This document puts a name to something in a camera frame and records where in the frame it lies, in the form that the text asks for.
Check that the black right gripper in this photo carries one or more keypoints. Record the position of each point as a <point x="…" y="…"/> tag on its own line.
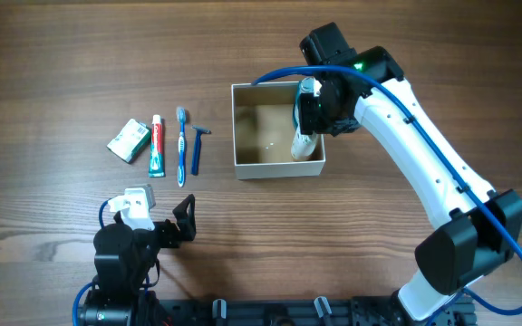
<point x="307" y="114"/>

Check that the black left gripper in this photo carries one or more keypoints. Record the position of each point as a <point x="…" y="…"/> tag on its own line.
<point x="173" y="229"/>

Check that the teal mouthwash bottle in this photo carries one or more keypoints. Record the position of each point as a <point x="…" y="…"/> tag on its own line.
<point x="310" y="86"/>

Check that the white cream tube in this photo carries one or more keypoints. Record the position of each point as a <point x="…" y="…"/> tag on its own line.
<point x="304" y="147"/>

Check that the green white soap box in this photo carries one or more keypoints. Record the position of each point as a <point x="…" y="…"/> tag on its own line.
<point x="131" y="139"/>

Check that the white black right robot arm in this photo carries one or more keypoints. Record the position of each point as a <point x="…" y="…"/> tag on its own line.
<point x="475" y="228"/>

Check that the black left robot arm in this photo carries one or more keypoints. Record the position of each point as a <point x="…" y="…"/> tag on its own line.
<point x="121" y="291"/>

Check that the red green toothpaste tube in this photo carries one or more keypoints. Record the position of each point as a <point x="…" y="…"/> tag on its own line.
<point x="156" y="167"/>

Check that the white open cardboard box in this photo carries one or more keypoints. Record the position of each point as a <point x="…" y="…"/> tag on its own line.
<point x="263" y="132"/>

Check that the blue disposable razor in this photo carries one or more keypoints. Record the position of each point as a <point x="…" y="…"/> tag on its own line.
<point x="197" y="147"/>

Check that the blue white toothbrush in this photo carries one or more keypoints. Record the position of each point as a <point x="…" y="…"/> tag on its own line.
<point x="181" y="117"/>

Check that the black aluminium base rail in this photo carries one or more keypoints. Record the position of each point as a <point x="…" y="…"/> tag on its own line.
<point x="357" y="311"/>

